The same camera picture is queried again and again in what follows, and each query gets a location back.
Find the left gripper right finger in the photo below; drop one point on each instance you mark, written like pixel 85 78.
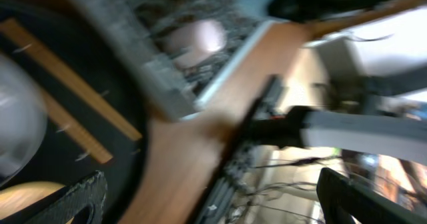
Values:
pixel 345 201

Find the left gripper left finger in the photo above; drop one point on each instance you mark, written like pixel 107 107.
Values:
pixel 81 202

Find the pink cup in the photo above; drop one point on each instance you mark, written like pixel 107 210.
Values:
pixel 195 42

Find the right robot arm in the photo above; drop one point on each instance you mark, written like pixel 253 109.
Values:
pixel 366 130

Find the grey dishwasher rack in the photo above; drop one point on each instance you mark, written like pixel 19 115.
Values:
pixel 137 31

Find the yellow bowl with food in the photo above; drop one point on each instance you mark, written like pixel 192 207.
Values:
pixel 18 197

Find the grey plate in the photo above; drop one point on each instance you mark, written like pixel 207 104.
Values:
pixel 23 119

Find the black round tray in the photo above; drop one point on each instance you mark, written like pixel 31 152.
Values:
pixel 96 118

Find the right wooden chopstick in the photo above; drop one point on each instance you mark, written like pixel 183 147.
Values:
pixel 54 65

